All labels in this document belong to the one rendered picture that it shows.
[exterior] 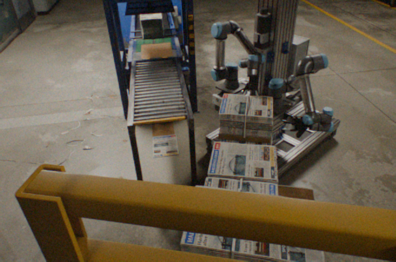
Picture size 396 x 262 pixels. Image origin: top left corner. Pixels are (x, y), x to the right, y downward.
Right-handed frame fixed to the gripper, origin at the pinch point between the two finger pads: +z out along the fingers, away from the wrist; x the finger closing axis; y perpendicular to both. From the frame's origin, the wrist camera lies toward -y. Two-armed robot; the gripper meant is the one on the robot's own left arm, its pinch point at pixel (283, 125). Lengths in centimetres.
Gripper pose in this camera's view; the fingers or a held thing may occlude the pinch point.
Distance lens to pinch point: 253.3
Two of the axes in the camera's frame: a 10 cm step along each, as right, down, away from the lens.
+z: -9.8, -0.8, 1.9
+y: -0.3, -8.4, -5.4
